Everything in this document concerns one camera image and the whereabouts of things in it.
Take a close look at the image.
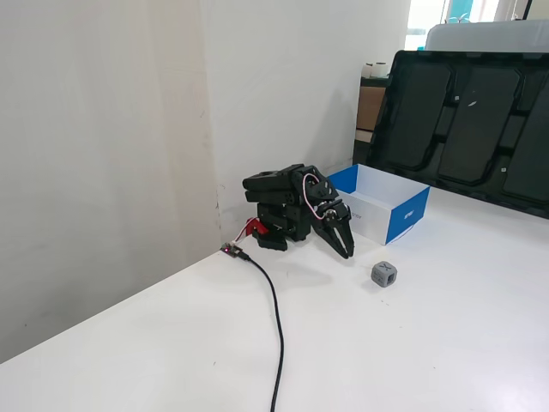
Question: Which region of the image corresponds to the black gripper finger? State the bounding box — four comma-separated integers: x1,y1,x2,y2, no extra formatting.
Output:
314,219,349,260
333,217,356,258

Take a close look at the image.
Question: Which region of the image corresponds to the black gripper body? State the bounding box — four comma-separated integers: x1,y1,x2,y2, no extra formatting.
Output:
309,197,353,226

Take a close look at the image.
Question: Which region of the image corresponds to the gray block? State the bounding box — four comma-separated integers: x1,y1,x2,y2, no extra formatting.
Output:
371,260,399,288

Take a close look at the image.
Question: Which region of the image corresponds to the blue white cardboard box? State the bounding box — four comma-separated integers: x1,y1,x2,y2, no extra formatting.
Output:
326,162,431,246

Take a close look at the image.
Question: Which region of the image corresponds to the brown cardboard box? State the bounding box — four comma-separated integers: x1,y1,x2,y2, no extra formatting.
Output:
355,77,389,145

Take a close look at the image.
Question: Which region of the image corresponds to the red clamp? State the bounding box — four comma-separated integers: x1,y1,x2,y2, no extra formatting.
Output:
244,217,269,238

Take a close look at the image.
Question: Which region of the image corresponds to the black plastic tray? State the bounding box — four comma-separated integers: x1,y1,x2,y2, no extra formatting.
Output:
365,49,549,220

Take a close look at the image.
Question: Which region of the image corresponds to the white plastic container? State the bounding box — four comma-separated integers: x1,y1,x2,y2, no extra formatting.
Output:
425,19,549,54

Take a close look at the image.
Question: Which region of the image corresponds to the white red servo wire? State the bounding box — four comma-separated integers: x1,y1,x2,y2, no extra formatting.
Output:
300,172,340,221

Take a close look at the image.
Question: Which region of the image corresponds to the black power cable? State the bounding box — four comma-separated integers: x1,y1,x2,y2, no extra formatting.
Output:
238,251,286,412

